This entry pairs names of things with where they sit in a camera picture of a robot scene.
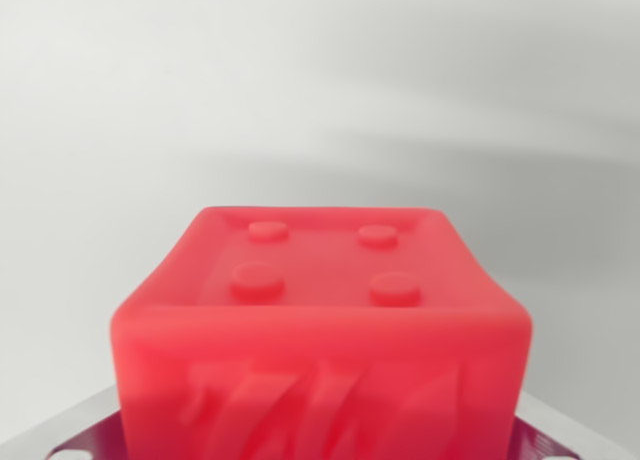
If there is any black-padded silver gripper right finger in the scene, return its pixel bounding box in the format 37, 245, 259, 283
513, 393, 602, 460

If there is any black-padded silver gripper left finger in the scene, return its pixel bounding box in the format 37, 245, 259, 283
47, 382, 127, 460

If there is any red soft Infantino cube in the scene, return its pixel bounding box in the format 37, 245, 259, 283
109, 205, 533, 460

